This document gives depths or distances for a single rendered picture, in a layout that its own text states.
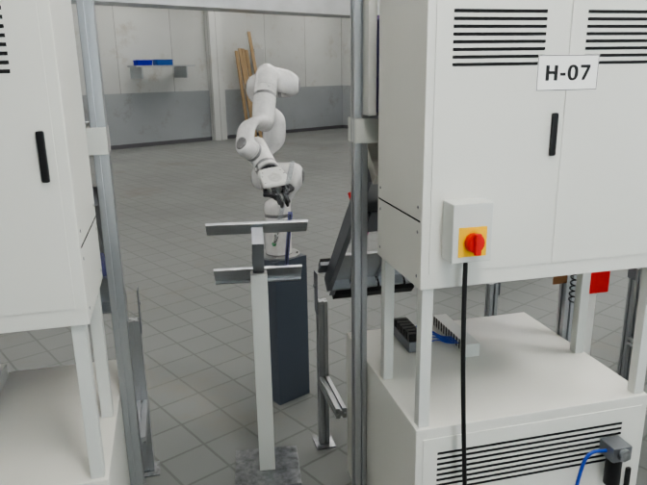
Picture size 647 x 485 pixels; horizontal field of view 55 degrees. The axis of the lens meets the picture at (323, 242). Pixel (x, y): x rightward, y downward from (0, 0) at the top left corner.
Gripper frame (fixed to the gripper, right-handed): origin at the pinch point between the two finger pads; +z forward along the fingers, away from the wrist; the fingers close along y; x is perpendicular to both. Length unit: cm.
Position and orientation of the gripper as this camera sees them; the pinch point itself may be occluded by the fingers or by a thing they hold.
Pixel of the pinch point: (283, 200)
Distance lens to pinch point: 221.3
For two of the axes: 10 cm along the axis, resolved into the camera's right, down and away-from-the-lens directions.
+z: 3.9, 7.2, -5.8
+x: -1.2, 6.6, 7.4
